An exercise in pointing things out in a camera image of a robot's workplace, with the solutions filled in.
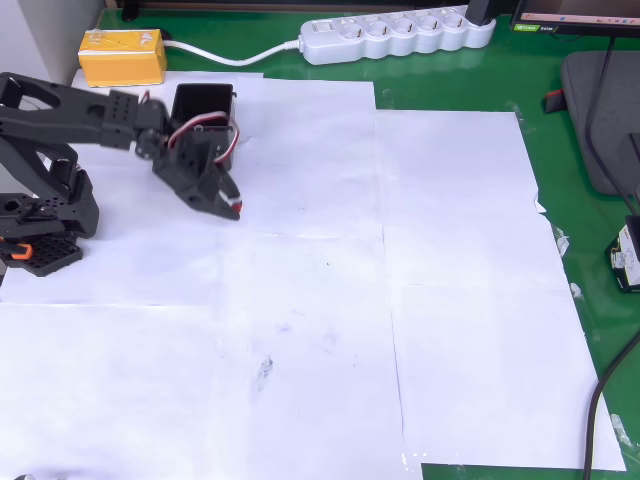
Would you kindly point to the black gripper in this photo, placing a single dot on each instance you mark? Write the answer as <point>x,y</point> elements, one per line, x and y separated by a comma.
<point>204,192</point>

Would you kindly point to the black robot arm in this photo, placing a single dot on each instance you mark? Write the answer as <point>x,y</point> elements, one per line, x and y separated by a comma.
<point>75,120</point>

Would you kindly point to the black square plastic cup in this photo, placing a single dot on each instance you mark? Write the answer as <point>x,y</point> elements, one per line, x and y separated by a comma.
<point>202,100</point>

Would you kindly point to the yellow cardboard box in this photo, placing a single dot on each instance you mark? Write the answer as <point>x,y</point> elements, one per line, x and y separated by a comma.
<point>122,60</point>

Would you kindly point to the white paper sheets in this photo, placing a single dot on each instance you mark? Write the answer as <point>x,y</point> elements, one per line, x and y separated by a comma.
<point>325,300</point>

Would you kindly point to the orange table clamp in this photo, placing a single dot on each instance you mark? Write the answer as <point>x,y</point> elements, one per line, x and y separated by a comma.
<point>17,250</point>

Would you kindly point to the white power strip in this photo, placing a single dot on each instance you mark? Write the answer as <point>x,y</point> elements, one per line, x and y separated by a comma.
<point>395,37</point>

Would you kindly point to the black power plug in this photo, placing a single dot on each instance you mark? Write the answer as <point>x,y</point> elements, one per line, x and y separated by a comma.
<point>481,11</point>

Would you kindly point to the green desk mat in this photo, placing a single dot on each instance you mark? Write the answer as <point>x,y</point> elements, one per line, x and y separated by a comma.
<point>560,175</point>

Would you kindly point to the grey laptop sleeve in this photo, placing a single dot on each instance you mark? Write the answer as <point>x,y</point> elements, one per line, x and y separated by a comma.
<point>580,110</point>

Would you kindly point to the computer monitor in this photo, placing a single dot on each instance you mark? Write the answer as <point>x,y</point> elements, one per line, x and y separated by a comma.
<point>575,12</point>

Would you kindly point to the small black electronic device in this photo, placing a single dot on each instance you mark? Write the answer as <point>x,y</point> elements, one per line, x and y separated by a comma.
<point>627,255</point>

